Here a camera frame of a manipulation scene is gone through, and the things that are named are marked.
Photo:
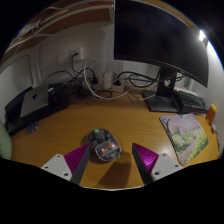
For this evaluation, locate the white power strip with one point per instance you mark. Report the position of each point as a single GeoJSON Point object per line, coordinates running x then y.
{"type": "Point", "coordinates": [117, 88]}

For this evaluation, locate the white charger block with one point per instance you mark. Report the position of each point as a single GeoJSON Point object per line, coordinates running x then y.
{"type": "Point", "coordinates": [107, 80]}

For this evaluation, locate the orange bottle with yellow lid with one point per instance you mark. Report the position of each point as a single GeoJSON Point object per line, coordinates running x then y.
{"type": "Point", "coordinates": [210, 114]}

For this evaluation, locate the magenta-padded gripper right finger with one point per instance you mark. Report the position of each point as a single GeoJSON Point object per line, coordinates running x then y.
{"type": "Point", "coordinates": [146, 159]}

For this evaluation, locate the black curved monitor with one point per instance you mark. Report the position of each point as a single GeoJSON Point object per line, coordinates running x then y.
{"type": "Point", "coordinates": [156, 36]}

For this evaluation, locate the white wall outlet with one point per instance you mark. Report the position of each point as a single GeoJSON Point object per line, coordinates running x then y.
{"type": "Point", "coordinates": [75, 53]}

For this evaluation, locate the transparent computer mouse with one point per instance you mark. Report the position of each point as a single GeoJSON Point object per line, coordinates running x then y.
{"type": "Point", "coordinates": [104, 146]}

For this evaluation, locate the silver mini computer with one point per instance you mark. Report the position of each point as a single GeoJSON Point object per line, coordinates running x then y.
{"type": "Point", "coordinates": [34, 101]}

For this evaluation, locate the wooden wall shelf unit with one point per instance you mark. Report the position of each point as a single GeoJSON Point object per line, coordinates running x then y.
{"type": "Point", "coordinates": [76, 18]}

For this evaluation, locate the black keyboard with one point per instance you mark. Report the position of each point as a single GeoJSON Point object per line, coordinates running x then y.
{"type": "Point", "coordinates": [191, 100]}

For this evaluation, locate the cherry blossom print mouse pad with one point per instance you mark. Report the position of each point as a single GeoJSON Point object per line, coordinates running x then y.
{"type": "Point", "coordinates": [185, 136]}

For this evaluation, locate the pale green object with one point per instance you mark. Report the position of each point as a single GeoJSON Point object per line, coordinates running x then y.
{"type": "Point", "coordinates": [5, 141]}

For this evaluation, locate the black box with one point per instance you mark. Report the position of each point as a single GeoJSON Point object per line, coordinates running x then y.
{"type": "Point", "coordinates": [55, 105]}

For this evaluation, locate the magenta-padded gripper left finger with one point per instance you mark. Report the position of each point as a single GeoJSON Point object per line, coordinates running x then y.
{"type": "Point", "coordinates": [77, 159]}

